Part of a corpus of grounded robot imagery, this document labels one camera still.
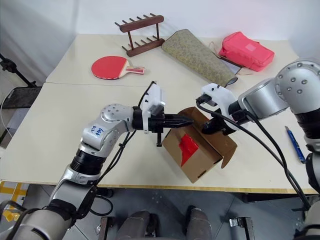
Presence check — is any red table tennis paddle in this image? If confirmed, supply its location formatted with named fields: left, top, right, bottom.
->
left=90, top=55, right=147, bottom=81

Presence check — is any green gold patterned fabric case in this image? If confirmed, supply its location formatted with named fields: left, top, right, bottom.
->
left=161, top=29, right=239, bottom=89

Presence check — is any blue pen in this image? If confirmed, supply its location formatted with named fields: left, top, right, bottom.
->
left=284, top=125, right=307, bottom=165

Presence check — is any pink fabric bag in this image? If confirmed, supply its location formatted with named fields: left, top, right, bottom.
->
left=218, top=31, right=276, bottom=73

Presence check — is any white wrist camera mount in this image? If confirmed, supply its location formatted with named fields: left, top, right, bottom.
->
left=138, top=83, right=168, bottom=135
left=196, top=83, right=243, bottom=136

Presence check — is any rusty metal frame bracket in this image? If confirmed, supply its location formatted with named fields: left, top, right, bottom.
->
left=95, top=216, right=114, bottom=240

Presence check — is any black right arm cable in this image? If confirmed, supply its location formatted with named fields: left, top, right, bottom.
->
left=195, top=94, right=312, bottom=211
left=238, top=111, right=305, bottom=198

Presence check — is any metal caster bracket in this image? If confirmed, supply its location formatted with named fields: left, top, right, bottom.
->
left=228, top=216, right=253, bottom=240

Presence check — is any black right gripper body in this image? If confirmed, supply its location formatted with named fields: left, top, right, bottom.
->
left=208, top=115, right=227, bottom=135

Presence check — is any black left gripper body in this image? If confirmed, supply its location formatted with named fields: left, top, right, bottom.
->
left=147, top=112, right=168, bottom=148

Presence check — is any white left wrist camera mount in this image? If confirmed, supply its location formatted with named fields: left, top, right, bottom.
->
left=138, top=83, right=168, bottom=135

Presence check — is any red tape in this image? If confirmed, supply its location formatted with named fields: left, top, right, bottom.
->
left=179, top=133, right=200, bottom=167

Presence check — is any dark wooden peg rack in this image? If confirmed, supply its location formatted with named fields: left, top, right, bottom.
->
left=114, top=14, right=166, bottom=58

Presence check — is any dark rounded shape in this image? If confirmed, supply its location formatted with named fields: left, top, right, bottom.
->
left=185, top=205, right=214, bottom=240
left=115, top=209, right=151, bottom=240

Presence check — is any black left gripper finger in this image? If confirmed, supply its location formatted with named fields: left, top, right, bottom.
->
left=165, top=120, right=194, bottom=130
left=165, top=113, right=195, bottom=124

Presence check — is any black tripod stand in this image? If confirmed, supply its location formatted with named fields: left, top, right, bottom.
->
left=0, top=52, right=38, bottom=89

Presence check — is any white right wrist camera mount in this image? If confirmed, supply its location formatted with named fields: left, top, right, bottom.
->
left=196, top=83, right=243, bottom=136

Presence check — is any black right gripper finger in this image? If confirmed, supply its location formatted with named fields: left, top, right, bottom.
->
left=200, top=120, right=214, bottom=136

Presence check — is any black framed flat card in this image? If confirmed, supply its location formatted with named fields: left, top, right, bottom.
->
left=219, top=56, right=244, bottom=76

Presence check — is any black shoulder cable loop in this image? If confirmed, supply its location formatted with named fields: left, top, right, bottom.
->
left=0, top=199, right=35, bottom=227

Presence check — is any thin white cable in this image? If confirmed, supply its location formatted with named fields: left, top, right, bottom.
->
left=0, top=99, right=14, bottom=139

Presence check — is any brown cardboard box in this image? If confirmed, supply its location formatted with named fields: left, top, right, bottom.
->
left=161, top=106, right=239, bottom=185

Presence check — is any yellow taped carton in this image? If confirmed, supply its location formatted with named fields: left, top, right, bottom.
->
left=0, top=180, right=29, bottom=222

